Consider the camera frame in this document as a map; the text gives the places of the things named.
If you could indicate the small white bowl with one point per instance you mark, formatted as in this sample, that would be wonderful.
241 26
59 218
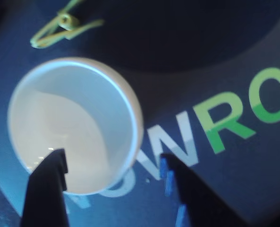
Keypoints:
71 118

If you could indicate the yellow clothespin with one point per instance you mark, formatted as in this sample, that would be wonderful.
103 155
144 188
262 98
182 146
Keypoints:
67 21

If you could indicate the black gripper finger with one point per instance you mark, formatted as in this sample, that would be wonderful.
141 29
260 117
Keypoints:
45 194
196 208

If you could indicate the grey WOWROBO mat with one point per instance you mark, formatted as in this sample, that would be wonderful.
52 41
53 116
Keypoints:
201 94

